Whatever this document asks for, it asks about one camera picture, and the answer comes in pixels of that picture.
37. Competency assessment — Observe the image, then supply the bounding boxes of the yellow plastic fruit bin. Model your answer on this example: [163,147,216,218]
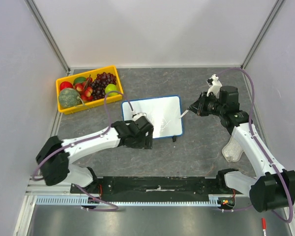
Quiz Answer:
[56,65,123,115]

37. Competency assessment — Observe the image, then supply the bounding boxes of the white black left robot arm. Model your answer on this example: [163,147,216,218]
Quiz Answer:
[36,116,154,193]

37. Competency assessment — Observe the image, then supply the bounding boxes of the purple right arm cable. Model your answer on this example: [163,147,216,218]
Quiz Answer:
[217,67,295,224]

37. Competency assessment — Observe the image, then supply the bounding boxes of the grey slotted cable duct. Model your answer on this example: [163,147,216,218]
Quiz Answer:
[35,195,221,207]

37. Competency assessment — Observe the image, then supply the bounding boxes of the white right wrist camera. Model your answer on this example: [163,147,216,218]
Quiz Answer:
[206,74,222,96]

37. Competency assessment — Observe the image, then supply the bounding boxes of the white bead eraser pad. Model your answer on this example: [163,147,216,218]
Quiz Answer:
[222,136,244,162]

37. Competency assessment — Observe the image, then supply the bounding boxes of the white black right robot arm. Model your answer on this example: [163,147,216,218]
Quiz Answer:
[188,86,295,212]

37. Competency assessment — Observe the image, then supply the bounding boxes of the red marker pen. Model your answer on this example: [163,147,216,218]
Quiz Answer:
[262,218,267,236]

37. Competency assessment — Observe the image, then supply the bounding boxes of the dark purple grape bunch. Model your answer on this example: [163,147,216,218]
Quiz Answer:
[89,72,117,100]

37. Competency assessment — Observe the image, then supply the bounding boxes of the blue framed whiteboard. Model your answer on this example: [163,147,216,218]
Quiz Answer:
[121,95,183,139]

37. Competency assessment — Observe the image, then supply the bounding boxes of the green netted melon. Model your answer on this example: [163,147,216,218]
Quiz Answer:
[58,88,82,108]

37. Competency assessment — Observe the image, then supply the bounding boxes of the green apple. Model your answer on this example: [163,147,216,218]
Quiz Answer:
[105,84,118,96]

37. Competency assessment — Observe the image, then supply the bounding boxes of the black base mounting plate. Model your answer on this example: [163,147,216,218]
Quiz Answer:
[70,176,246,202]

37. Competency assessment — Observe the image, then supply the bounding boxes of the red yellow small fruits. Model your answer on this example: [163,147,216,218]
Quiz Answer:
[74,82,94,102]

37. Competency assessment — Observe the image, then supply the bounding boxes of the aluminium frame rail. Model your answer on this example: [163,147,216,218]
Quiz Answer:
[24,176,76,196]

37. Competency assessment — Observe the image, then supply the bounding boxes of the green lime fruit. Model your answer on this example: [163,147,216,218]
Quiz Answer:
[73,76,87,86]

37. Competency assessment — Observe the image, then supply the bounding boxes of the red apple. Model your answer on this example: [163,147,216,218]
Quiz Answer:
[59,81,74,91]

